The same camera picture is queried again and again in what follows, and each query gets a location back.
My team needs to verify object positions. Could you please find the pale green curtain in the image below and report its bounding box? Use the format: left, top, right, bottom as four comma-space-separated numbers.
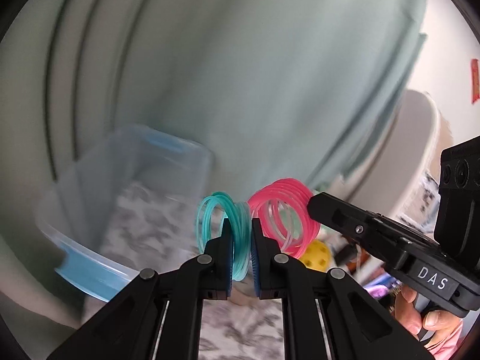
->
0, 0, 432, 203

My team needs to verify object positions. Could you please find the teal plastic bangle stack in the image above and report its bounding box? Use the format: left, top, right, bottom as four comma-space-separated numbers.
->
194, 191, 252, 282

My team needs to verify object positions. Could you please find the clear plastic storage bin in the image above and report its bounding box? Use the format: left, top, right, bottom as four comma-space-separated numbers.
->
35, 125, 213, 302

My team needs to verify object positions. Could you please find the person's right hand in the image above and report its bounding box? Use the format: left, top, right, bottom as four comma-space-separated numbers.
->
393, 284, 463, 360

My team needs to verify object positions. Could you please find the pink plastic bangle stack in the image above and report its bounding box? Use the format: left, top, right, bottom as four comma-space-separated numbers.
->
248, 178, 320, 258

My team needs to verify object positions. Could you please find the grey floral fleece blanket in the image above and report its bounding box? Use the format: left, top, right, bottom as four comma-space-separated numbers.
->
101, 182, 284, 359

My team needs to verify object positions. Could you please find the yellow perforated plastic ball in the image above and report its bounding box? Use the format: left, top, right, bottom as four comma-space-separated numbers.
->
299, 239, 331, 272

